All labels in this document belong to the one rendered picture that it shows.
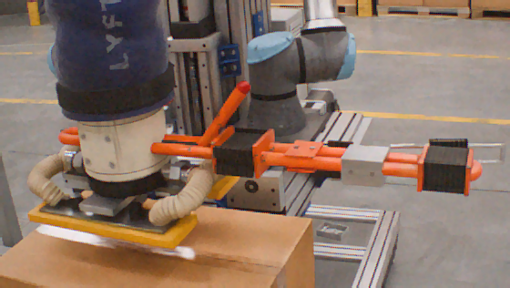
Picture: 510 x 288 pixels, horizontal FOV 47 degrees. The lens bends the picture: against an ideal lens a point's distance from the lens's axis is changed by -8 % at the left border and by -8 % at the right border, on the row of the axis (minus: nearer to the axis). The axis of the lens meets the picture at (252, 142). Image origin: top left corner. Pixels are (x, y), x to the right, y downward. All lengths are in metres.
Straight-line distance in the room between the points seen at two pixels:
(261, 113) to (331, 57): 0.21
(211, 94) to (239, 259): 0.60
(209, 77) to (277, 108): 0.25
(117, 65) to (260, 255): 0.46
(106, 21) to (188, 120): 0.77
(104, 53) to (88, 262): 0.46
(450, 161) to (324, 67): 0.62
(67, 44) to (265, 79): 0.59
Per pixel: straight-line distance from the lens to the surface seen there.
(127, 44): 1.07
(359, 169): 1.01
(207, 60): 1.67
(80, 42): 1.07
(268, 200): 1.47
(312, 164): 1.03
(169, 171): 1.17
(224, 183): 1.24
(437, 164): 0.97
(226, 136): 1.11
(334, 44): 1.52
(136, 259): 1.28
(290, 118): 1.54
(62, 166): 1.31
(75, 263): 1.31
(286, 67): 1.50
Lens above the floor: 1.61
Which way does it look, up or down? 22 degrees down
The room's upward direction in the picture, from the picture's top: 5 degrees counter-clockwise
